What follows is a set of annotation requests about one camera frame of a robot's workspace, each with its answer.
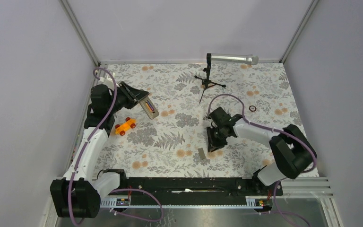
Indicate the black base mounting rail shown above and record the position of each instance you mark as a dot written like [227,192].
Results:
[191,191]

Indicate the beige remote control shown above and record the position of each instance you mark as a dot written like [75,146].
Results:
[150,115]

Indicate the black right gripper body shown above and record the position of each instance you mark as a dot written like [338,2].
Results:
[220,132]

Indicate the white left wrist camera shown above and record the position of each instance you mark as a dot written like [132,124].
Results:
[108,81]

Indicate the black tripod microphone stand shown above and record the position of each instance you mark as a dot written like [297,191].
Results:
[206,82]

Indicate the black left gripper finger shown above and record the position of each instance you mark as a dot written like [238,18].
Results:
[131,92]
[137,101]

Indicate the floral patterned table mat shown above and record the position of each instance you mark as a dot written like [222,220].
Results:
[167,146]

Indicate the orange toy car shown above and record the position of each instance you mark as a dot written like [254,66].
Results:
[121,129]

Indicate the beige battery cover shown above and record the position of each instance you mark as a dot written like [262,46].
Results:
[201,154]

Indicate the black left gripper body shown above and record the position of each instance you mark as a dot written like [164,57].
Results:
[124,99]

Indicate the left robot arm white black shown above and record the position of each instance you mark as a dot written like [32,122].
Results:
[76,195]

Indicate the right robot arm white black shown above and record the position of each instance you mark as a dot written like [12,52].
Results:
[291,150]

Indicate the blue battery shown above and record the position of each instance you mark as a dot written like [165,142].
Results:
[147,107]

